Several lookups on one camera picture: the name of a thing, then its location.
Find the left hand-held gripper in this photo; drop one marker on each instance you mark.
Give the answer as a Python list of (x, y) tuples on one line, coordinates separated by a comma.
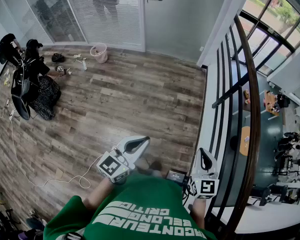
[(109, 166)]

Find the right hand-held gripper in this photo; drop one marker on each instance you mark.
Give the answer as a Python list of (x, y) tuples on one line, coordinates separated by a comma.
[(206, 186)]

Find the person's right forearm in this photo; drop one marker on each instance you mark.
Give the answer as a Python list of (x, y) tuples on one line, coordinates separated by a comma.
[(198, 214)]

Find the person's left forearm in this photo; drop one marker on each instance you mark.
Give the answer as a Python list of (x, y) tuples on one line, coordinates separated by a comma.
[(100, 194)]

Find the small black screen device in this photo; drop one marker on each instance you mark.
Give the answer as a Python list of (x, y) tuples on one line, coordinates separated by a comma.
[(175, 176)]

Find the black round stool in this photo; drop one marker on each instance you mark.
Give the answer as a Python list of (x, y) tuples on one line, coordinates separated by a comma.
[(233, 142)]

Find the round wooden table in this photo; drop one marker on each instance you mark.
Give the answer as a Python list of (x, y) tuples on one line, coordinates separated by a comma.
[(245, 141)]

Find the person's green printed t-shirt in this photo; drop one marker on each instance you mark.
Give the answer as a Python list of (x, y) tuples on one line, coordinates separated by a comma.
[(140, 196)]

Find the black striped armchair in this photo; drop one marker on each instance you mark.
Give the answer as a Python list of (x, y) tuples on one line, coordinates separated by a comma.
[(278, 192), (261, 196)]

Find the dark wooden handrail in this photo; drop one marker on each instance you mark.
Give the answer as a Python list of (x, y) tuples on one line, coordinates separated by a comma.
[(256, 114)]

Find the black metal railing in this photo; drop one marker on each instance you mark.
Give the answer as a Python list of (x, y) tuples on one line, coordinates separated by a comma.
[(227, 96)]

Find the narrow wooden table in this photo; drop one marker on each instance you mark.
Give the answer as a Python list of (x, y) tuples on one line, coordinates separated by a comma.
[(246, 101)]

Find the brown cardboard piece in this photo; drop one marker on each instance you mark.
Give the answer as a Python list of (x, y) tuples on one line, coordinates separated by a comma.
[(59, 174)]

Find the group of black office chairs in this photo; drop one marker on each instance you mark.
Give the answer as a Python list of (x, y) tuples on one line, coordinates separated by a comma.
[(287, 144)]

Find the cluttered wooden table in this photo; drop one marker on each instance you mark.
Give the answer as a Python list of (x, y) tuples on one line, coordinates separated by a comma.
[(271, 102)]

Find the scattered white paper scraps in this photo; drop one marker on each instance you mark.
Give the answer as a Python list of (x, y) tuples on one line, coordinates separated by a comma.
[(84, 65)]

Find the pink waste basket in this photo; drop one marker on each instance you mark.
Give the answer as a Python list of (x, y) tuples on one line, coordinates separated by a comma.
[(100, 54)]

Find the black bag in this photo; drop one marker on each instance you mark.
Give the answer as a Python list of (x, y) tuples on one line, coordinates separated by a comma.
[(58, 57)]

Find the glass partition with blinds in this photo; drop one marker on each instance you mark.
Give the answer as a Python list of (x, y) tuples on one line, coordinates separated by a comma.
[(125, 21)]

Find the yellow paper scraps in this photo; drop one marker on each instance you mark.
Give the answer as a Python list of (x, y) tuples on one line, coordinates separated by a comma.
[(7, 79)]

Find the tall black framed window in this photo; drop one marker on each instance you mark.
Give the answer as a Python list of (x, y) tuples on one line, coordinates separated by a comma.
[(262, 26)]

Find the pile of dark equipment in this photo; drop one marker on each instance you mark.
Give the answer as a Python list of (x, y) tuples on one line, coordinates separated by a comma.
[(5, 221)]

